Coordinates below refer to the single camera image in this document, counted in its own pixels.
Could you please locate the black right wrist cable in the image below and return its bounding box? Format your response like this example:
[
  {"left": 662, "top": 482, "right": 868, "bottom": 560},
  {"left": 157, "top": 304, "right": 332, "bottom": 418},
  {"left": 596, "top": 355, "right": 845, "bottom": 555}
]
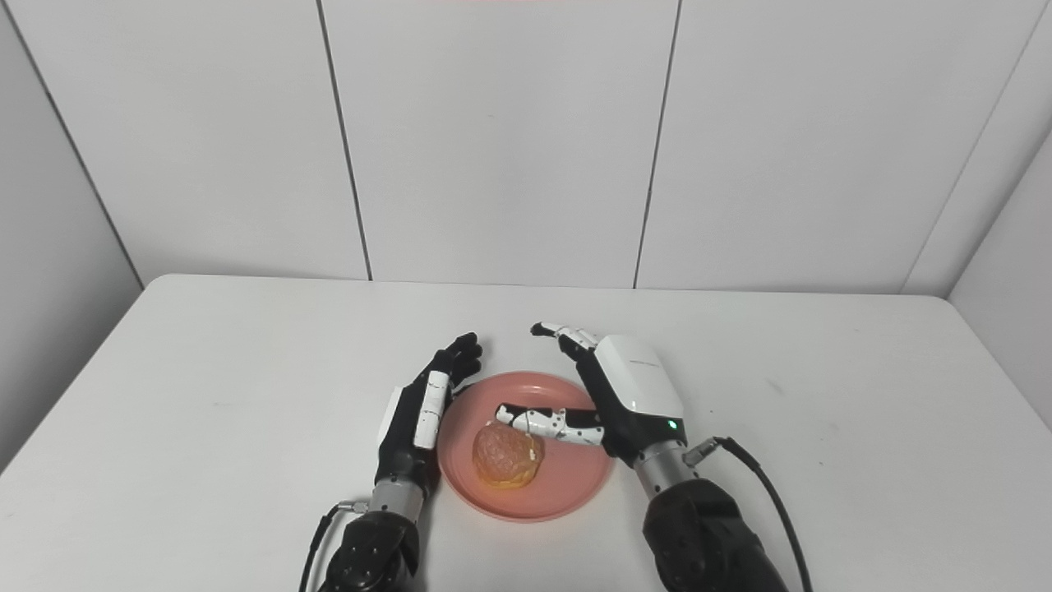
[{"left": 684, "top": 437, "right": 814, "bottom": 592}]

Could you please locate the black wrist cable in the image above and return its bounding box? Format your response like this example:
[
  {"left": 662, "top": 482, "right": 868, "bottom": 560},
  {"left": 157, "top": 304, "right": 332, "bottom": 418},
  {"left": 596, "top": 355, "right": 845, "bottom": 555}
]
[
  {"left": 298, "top": 500, "right": 369, "bottom": 592},
  {"left": 684, "top": 437, "right": 814, "bottom": 592}
]

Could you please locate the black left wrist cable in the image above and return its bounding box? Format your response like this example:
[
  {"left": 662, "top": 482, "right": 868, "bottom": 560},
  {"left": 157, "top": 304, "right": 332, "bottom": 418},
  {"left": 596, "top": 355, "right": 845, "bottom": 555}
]
[{"left": 298, "top": 500, "right": 369, "bottom": 592}]

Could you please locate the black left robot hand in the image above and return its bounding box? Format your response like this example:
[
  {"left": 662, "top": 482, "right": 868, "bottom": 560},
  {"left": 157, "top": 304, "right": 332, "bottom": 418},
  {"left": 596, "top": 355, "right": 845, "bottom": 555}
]
[{"left": 376, "top": 332, "right": 483, "bottom": 498}]

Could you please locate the glazed cream puff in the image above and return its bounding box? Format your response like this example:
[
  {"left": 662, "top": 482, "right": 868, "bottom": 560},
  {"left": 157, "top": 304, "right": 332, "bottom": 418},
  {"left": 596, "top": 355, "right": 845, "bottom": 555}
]
[{"left": 472, "top": 423, "right": 545, "bottom": 490}]

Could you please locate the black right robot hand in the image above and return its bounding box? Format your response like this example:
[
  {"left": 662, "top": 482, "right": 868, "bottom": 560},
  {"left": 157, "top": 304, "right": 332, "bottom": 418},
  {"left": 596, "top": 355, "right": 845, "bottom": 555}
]
[{"left": 496, "top": 322, "right": 688, "bottom": 469}]

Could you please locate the pink round plate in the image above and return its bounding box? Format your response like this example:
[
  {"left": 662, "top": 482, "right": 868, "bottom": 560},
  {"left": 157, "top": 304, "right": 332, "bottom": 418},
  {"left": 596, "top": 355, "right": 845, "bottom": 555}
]
[{"left": 436, "top": 372, "right": 616, "bottom": 523}]

